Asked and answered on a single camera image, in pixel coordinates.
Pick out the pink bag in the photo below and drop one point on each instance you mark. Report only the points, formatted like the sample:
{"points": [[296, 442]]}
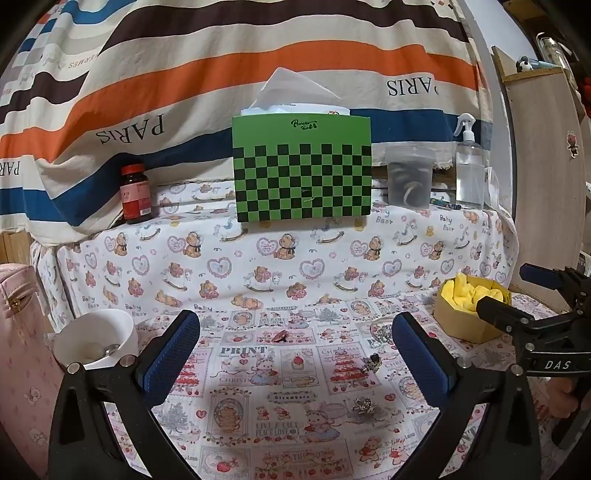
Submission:
{"points": [[23, 369]]}

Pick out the wooden cabinet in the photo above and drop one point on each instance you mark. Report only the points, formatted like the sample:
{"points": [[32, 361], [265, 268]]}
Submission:
{"points": [[540, 161]]}

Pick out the panda figurine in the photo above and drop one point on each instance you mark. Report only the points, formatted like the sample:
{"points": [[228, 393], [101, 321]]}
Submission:
{"points": [[524, 64]]}

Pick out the clear spray bottle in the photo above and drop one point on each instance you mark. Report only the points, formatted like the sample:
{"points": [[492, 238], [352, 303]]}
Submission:
{"points": [[468, 175]]}

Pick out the yellow cloth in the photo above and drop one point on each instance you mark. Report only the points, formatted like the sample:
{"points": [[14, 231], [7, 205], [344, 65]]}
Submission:
{"points": [[466, 290]]}

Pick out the clear plastic container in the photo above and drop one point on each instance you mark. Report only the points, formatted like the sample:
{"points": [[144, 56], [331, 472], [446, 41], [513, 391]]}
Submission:
{"points": [[410, 180]]}

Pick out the bear sticker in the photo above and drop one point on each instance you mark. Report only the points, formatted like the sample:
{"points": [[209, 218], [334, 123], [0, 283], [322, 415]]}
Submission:
{"points": [[573, 144]]}

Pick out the white bowl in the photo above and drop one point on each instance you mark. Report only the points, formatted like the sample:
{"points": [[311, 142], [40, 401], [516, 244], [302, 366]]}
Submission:
{"points": [[124, 337]]}

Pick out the small silver charm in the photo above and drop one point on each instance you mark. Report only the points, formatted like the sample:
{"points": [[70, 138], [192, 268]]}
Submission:
{"points": [[373, 362]]}

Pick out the silver bangle with charms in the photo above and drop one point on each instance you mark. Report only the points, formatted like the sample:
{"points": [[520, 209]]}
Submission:
{"points": [[381, 333]]}

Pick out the yellow hexagonal cardboard box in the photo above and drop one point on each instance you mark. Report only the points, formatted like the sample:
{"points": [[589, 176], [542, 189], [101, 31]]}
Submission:
{"points": [[461, 323]]}

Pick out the bear print cloth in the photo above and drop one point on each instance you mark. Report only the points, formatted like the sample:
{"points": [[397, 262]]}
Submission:
{"points": [[221, 258]]}

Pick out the pink earring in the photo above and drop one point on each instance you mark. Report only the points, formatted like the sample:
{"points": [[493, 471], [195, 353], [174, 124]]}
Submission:
{"points": [[280, 336]]}

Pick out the green checkered tissue box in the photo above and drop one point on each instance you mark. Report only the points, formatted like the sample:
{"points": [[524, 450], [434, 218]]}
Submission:
{"points": [[302, 170]]}

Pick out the red pill bottle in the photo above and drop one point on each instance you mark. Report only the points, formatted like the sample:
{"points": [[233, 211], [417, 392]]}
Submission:
{"points": [[136, 198]]}

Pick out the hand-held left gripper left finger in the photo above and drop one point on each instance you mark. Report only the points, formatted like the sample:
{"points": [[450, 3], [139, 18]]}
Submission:
{"points": [[171, 360]]}

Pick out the white tissue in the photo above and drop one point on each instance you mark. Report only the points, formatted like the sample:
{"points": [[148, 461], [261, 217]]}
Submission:
{"points": [[291, 90]]}

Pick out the person's right hand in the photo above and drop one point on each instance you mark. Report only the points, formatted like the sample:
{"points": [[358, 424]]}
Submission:
{"points": [[565, 397]]}

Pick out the pen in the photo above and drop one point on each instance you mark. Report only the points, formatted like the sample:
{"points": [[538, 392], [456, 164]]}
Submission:
{"points": [[445, 203]]}

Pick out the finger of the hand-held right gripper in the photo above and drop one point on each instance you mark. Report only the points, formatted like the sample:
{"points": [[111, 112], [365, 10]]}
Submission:
{"points": [[501, 314], [540, 275]]}

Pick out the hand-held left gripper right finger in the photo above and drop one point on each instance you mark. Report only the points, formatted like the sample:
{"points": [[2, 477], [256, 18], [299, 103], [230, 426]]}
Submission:
{"points": [[422, 360]]}

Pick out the striped blanket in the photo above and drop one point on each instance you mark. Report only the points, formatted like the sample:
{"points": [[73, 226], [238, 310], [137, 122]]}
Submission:
{"points": [[184, 74]]}

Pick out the strawberry print cloth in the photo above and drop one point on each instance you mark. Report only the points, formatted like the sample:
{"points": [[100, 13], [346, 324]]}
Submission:
{"points": [[277, 415]]}

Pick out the silver brooch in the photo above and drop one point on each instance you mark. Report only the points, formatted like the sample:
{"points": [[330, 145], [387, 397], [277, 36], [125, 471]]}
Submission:
{"points": [[363, 406]]}

